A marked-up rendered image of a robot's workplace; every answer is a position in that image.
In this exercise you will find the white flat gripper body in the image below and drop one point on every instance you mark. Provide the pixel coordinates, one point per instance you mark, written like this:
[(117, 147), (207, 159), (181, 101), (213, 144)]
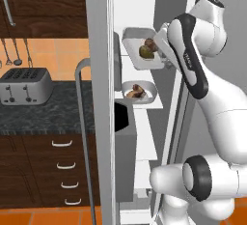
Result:
[(163, 40)]

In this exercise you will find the grey fridge door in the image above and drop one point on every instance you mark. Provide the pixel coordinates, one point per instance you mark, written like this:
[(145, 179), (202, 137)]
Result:
[(99, 106)]

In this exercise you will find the brown steak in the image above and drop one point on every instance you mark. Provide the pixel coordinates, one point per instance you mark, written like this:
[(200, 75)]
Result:
[(136, 91)]

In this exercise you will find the brown mushroom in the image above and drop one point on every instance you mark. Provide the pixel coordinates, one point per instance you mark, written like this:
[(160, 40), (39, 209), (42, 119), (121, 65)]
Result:
[(151, 43)]

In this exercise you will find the small grey door bin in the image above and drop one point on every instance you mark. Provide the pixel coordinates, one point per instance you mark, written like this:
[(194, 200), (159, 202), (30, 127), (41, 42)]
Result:
[(117, 61)]

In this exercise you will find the hanging metal whisk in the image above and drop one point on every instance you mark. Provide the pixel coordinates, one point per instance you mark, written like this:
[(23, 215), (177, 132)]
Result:
[(7, 58)]

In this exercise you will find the dark wood wall cupboard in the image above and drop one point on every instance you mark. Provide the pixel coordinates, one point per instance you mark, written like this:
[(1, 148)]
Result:
[(48, 6)]

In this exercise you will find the white container with steak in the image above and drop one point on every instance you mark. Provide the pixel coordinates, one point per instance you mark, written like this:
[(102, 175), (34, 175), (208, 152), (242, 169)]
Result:
[(148, 89)]

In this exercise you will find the white fridge shelf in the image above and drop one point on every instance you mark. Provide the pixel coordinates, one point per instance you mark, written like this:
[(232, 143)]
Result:
[(141, 174), (155, 105), (126, 62), (144, 138)]

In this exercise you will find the hanging metal fork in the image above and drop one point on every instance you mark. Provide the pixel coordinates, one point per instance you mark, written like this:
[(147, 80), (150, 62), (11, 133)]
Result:
[(28, 55)]

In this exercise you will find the grey fridge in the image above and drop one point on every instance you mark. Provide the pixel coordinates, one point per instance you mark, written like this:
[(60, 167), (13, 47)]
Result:
[(167, 119)]

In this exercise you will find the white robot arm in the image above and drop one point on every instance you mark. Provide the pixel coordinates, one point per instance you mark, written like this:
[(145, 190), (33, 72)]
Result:
[(222, 113)]

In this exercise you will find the silver four-slot toaster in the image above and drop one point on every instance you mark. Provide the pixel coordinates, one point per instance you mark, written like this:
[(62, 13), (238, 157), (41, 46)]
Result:
[(27, 89)]

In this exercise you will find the white container with vegetables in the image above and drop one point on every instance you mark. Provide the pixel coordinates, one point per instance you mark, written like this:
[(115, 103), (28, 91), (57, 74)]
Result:
[(131, 42)]

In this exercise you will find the dark wood base cupboards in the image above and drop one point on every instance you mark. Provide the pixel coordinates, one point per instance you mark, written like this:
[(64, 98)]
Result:
[(35, 171)]

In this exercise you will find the yellow-green potato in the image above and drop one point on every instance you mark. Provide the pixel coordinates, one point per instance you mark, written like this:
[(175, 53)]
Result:
[(145, 52)]

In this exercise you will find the hanging metal ladle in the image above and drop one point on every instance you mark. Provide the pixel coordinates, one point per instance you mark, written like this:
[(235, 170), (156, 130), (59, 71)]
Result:
[(17, 60)]

